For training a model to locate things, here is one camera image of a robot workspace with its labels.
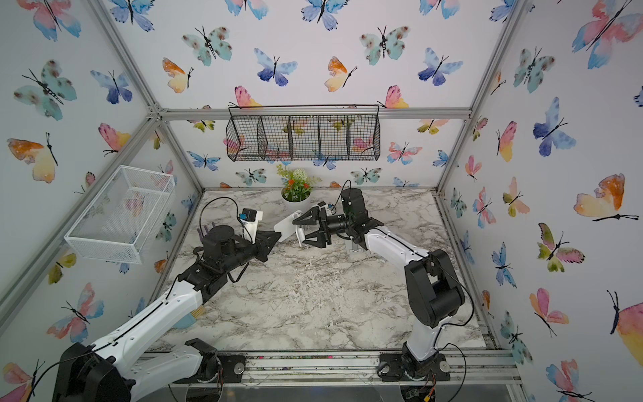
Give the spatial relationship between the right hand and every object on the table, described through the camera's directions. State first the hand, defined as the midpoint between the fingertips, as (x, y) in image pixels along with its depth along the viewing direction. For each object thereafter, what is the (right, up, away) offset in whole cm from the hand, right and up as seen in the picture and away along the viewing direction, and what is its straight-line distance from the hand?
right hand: (300, 229), depth 74 cm
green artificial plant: (-4, +15, +24) cm, 29 cm away
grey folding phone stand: (+17, -8, +25) cm, 32 cm away
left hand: (-6, -1, +3) cm, 7 cm away
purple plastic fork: (-43, -3, +31) cm, 53 cm away
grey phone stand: (-5, 0, +4) cm, 6 cm away
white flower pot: (-5, +8, +32) cm, 34 cm away
